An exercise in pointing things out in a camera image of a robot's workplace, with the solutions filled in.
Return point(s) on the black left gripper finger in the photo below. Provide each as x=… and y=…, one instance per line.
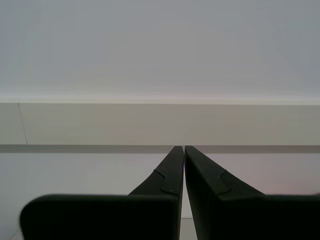
x=250, y=217
x=105, y=217

